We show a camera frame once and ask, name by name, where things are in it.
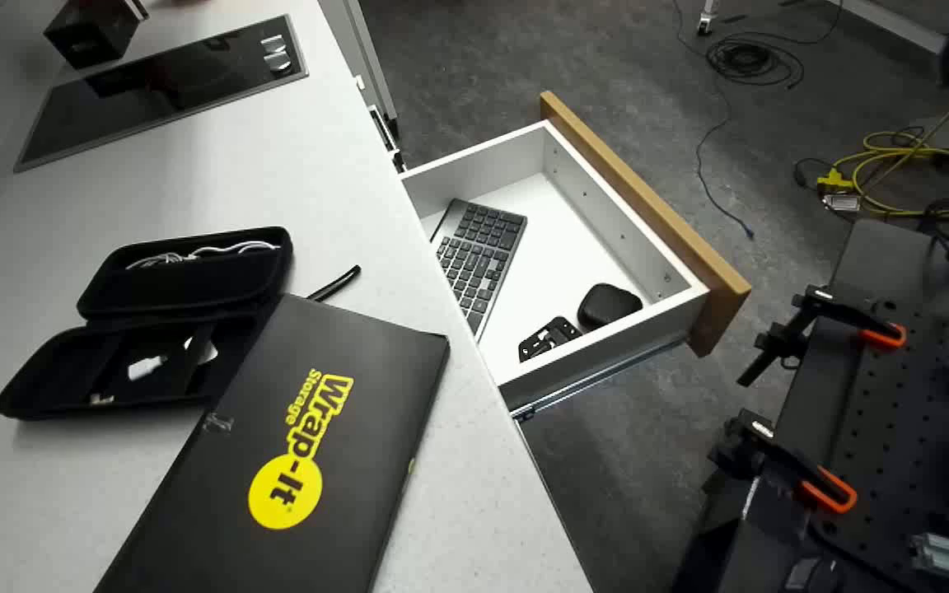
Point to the white drawer with wooden front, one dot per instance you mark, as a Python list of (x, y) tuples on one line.
[(560, 249)]

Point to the open black zip case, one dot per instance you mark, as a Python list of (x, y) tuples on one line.
[(183, 287)]

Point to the grey computer keyboard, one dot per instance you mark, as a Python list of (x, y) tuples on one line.
[(474, 260)]

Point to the black remote control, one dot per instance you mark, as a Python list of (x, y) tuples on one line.
[(547, 336)]

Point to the black rounded mouse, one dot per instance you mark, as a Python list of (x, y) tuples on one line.
[(607, 303)]

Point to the black pen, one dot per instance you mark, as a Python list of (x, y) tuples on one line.
[(335, 284)]

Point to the black Wrap-it pouch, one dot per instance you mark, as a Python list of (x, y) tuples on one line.
[(320, 462)]

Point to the black clamp with orange grip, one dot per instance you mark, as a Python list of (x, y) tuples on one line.
[(789, 462), (826, 316)]

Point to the black induction cooktop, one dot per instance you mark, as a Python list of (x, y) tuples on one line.
[(156, 94)]

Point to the black perforated mounting board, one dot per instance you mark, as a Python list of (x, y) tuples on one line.
[(904, 430)]

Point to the black cube box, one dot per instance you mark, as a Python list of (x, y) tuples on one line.
[(92, 28)]

